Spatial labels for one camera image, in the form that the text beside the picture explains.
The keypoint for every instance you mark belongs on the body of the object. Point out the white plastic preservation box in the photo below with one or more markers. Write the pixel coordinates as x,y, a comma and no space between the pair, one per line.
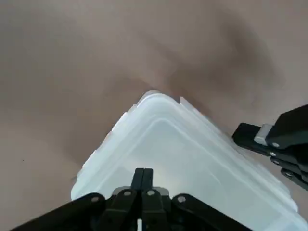
154,92

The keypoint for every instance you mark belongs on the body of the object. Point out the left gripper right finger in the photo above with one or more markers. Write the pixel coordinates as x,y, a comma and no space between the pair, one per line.
163,214

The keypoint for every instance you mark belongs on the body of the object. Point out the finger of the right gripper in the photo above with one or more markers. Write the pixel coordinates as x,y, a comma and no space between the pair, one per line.
293,168
291,125

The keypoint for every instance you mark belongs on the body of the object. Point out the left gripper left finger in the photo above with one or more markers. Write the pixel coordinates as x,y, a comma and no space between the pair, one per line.
115,211

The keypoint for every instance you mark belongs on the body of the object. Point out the translucent white box lid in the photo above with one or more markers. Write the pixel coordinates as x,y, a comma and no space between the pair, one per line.
192,163

